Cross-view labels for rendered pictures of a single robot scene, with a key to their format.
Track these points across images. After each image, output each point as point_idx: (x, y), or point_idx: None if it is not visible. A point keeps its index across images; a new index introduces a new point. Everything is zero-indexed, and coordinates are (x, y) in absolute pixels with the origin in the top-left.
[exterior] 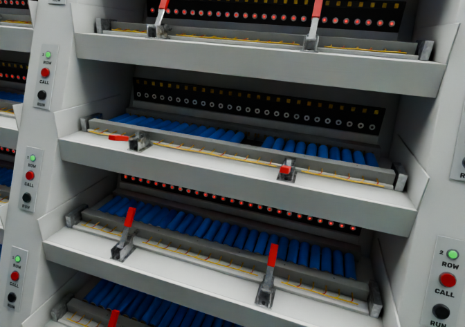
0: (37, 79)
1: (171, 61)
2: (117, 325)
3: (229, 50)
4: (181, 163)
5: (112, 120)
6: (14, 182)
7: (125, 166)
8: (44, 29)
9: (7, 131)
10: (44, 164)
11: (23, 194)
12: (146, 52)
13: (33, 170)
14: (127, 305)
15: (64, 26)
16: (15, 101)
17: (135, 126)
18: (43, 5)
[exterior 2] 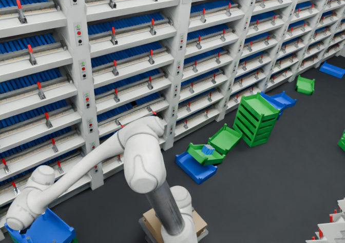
0: (88, 127)
1: (123, 104)
2: (115, 155)
3: (137, 96)
4: (131, 120)
5: (99, 120)
6: (88, 151)
7: (117, 129)
8: (85, 115)
9: (80, 144)
10: (96, 142)
11: None
12: (117, 105)
13: (94, 145)
14: None
15: (92, 112)
16: (55, 134)
17: (110, 118)
18: (83, 110)
